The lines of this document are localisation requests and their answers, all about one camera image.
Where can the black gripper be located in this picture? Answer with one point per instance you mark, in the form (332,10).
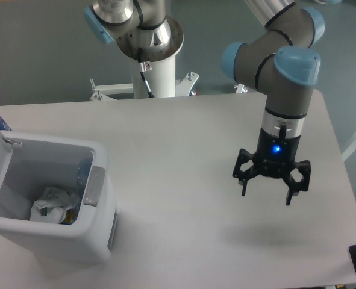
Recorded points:
(275,156)

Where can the crushed clear plastic bottle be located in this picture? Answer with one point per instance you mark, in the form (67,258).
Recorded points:
(82,175)

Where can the white paper wrapper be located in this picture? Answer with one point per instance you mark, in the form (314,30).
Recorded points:
(51,207)

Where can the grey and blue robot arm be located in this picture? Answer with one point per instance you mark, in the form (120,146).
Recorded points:
(280,64)

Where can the white plastic trash can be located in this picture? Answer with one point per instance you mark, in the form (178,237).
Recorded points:
(28,164)

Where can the blue yellow snack packet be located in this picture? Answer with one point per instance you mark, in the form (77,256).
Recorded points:
(70,217)

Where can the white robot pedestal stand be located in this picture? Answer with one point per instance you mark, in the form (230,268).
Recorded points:
(152,54)

